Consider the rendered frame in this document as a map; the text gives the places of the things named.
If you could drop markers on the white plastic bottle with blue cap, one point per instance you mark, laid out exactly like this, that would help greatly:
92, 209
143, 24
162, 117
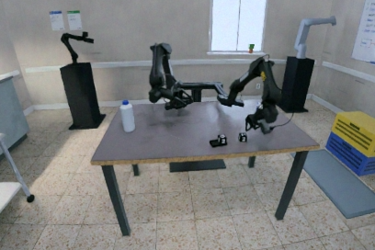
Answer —
127, 116

